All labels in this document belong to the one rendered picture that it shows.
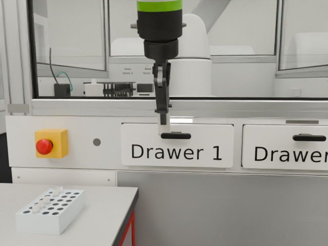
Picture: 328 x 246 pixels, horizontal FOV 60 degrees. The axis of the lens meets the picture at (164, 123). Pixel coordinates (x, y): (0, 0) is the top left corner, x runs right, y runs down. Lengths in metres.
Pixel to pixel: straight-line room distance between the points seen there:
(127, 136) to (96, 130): 0.09
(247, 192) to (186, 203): 0.16
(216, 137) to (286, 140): 0.17
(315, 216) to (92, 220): 0.57
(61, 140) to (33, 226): 0.25
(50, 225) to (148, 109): 0.36
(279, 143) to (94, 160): 0.48
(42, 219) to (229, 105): 0.49
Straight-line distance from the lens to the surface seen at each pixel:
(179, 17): 0.60
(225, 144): 0.74
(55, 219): 0.58
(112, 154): 0.78
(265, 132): 0.75
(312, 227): 0.89
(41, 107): 0.84
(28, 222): 0.61
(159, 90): 0.61
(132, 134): 0.74
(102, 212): 0.65
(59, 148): 0.78
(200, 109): 0.74
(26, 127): 0.86
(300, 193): 0.84
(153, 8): 0.58
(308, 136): 0.75
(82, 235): 0.58
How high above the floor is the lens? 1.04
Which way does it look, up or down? 9 degrees down
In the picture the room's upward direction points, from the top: straight up
